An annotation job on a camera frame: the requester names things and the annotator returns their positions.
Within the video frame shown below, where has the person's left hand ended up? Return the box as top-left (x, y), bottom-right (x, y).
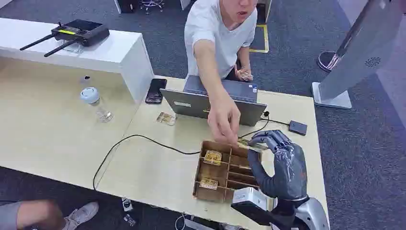
top-left (234, 65), bottom-right (254, 83)

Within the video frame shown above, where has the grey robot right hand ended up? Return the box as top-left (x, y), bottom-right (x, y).
top-left (247, 129), bottom-right (309, 202)

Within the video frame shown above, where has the person's right hand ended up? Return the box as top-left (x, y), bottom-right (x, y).
top-left (207, 96), bottom-right (242, 147)

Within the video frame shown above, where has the gold printed card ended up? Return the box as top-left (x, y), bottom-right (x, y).
top-left (237, 138), bottom-right (270, 152)

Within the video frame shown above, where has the grey laptop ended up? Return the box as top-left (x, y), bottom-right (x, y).
top-left (159, 75), bottom-right (268, 127)

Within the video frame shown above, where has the gold card stack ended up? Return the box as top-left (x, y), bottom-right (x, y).
top-left (203, 150), bottom-right (223, 166)
top-left (199, 177), bottom-right (219, 191)

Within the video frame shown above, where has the yellow floor tape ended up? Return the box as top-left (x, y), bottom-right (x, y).
top-left (248, 24), bottom-right (270, 54)

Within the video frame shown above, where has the person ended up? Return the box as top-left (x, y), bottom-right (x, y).
top-left (184, 0), bottom-right (259, 147)

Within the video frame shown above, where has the black power adapter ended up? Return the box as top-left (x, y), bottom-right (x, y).
top-left (288, 120), bottom-right (308, 137)

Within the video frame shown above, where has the card in clear sleeve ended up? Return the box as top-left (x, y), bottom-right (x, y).
top-left (156, 111), bottom-right (177, 127)

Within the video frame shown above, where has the wooden compartment box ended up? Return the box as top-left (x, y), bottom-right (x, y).
top-left (192, 140), bottom-right (264, 204)

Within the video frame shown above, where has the black smartphone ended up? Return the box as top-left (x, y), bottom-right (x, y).
top-left (145, 78), bottom-right (168, 105)

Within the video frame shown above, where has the round dark floor base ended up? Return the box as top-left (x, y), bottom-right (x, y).
top-left (317, 51), bottom-right (340, 73)

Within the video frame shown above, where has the chrome chair base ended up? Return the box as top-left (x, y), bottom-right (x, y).
top-left (139, 0), bottom-right (166, 14)

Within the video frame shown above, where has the grey kiosk stand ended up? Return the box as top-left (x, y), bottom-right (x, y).
top-left (311, 0), bottom-right (406, 110)

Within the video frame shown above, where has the white raised counter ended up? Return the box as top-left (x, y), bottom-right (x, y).
top-left (0, 17), bottom-right (155, 103)

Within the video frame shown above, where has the white power plug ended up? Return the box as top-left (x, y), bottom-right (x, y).
top-left (121, 197), bottom-right (134, 212)

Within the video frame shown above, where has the clear bottle white cap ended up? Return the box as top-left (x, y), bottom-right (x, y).
top-left (79, 87), bottom-right (114, 124)

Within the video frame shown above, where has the black cabinet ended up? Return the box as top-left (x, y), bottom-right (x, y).
top-left (113, 0), bottom-right (140, 14)

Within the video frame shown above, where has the black controller with antennas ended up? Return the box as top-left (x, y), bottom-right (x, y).
top-left (19, 19), bottom-right (111, 58)

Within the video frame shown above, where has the white sneaker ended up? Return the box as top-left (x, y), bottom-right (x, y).
top-left (61, 202), bottom-right (100, 230)

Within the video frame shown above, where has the seated person's leg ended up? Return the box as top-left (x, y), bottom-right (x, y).
top-left (0, 199), bottom-right (66, 230)

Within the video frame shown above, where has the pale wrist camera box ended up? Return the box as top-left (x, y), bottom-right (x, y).
top-left (231, 187), bottom-right (275, 219)

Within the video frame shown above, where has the black power cable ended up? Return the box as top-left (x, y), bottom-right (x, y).
top-left (92, 111), bottom-right (271, 191)

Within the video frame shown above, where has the white cable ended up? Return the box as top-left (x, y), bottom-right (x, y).
top-left (174, 213), bottom-right (188, 230)

